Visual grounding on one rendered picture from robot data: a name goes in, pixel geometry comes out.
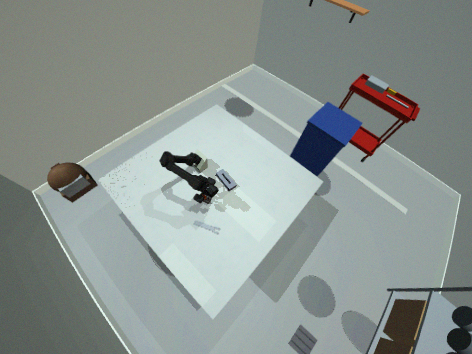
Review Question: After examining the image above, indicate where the grey forked bar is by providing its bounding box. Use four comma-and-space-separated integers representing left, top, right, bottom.
193, 221, 220, 234

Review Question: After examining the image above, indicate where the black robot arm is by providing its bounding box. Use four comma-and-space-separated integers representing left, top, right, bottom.
159, 151, 219, 198

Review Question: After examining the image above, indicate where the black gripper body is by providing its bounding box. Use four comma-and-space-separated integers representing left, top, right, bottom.
193, 177, 216, 203

